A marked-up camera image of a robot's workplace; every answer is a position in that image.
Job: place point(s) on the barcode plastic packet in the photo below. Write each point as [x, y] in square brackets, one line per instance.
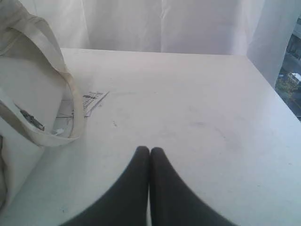
[90, 101]

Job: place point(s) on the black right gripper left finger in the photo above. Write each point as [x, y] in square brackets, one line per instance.
[125, 203]

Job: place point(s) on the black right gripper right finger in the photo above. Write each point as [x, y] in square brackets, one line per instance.
[172, 202]

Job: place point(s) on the beige duffel bag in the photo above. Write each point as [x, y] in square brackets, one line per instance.
[33, 78]

